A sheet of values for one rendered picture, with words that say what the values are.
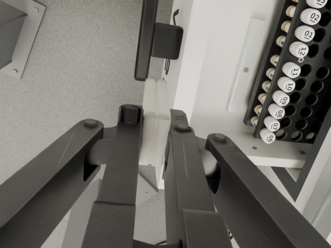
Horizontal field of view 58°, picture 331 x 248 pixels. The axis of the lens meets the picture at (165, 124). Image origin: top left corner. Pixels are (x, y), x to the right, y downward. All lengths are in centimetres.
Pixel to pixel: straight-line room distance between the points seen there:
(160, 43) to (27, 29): 99
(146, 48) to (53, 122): 112
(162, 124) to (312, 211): 22
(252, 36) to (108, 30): 89
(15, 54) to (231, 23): 102
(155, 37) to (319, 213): 23
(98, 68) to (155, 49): 97
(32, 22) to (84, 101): 35
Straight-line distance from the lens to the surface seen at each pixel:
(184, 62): 25
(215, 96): 37
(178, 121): 17
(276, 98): 31
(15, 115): 138
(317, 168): 33
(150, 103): 17
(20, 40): 124
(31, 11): 121
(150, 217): 165
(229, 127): 39
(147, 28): 25
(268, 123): 31
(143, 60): 26
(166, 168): 15
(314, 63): 32
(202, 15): 24
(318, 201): 33
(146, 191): 149
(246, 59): 35
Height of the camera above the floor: 116
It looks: 62 degrees down
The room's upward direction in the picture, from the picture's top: 168 degrees clockwise
